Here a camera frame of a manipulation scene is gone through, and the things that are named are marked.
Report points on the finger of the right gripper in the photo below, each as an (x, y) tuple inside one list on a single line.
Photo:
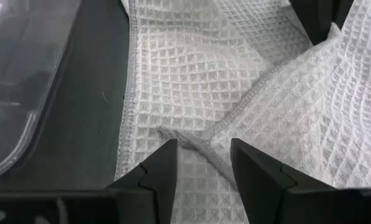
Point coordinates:
[(315, 18), (344, 11)]

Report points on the white waffle-weave towel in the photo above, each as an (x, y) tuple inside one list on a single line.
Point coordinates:
[(197, 77)]

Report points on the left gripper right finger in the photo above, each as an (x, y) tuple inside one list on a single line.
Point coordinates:
[(266, 193)]

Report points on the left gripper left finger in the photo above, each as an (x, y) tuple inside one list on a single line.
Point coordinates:
[(154, 193)]

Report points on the clear plastic bin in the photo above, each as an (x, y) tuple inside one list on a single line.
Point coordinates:
[(20, 77)]

